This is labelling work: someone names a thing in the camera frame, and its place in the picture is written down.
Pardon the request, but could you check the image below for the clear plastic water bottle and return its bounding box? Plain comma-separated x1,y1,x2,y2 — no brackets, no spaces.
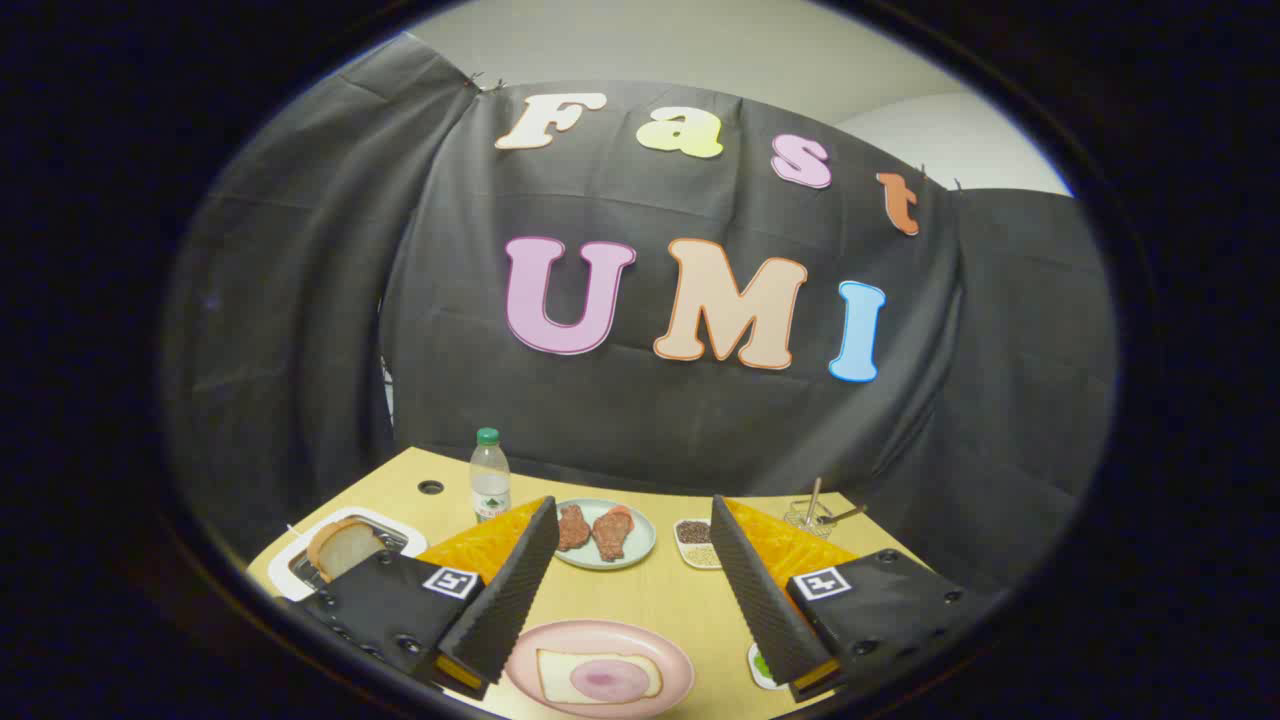
470,428,512,523

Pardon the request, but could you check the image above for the pink plate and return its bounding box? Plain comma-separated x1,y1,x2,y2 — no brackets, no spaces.
504,619,696,719

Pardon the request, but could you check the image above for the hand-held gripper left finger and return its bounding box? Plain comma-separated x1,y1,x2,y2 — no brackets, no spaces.
290,495,561,701

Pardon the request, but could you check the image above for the white toaster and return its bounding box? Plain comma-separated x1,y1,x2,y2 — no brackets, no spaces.
268,506,429,603

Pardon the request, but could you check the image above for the white bread slice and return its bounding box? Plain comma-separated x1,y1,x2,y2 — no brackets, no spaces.
536,648,664,705

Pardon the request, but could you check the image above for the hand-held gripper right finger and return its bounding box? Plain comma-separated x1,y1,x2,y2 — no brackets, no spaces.
708,493,1006,703

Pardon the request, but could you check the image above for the toasted bread slice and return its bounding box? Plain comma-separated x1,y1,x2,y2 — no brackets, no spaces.
306,518,387,584

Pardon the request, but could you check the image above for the clear utensil holder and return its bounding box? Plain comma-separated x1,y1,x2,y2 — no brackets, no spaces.
783,498,836,541

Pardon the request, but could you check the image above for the pink ham slice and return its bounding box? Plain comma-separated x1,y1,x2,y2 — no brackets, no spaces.
569,657,651,701

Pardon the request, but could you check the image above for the light blue plate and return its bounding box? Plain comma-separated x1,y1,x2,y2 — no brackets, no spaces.
553,498,658,572

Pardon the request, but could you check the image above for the brown meat piece orange edge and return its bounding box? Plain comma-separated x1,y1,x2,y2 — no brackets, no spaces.
592,505,637,562

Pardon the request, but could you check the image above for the black backdrop cloth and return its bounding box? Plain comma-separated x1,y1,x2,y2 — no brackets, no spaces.
160,32,1119,601

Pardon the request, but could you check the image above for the white divided grain dish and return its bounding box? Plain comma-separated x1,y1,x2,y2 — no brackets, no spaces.
673,518,723,570

